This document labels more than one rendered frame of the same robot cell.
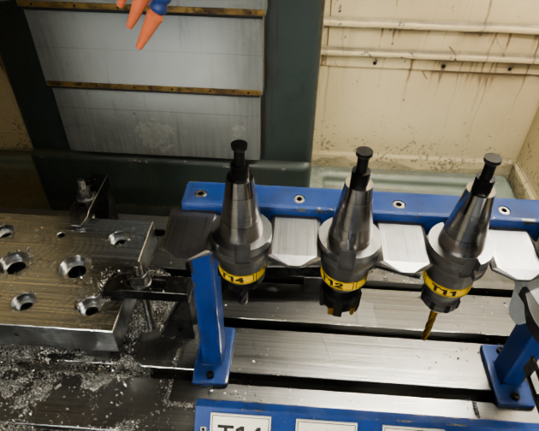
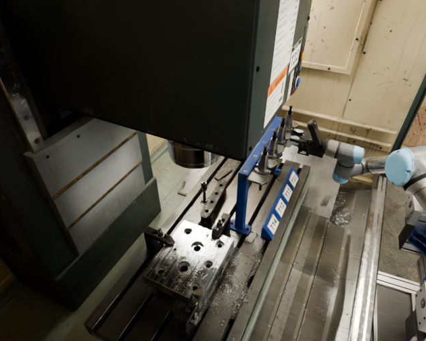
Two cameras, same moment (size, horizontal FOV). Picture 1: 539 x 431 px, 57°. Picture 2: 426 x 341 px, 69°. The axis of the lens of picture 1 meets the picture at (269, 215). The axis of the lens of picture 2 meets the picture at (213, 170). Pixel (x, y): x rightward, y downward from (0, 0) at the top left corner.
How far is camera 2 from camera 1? 1.05 m
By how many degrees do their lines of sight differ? 49
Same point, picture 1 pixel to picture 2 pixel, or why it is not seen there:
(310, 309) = (232, 199)
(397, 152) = not seen: hidden behind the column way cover
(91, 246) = (188, 239)
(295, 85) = (144, 150)
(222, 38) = (127, 150)
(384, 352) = (254, 189)
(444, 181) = (158, 155)
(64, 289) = (207, 250)
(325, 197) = (256, 151)
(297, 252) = (272, 162)
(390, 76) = not seen: hidden behind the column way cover
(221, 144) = (133, 193)
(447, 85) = not seen: hidden behind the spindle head
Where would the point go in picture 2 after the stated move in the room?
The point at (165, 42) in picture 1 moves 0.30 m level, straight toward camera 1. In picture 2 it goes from (110, 166) to (181, 176)
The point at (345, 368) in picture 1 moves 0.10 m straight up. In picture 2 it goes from (256, 199) to (257, 184)
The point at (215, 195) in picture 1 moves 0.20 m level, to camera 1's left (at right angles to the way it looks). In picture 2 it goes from (247, 168) to (228, 203)
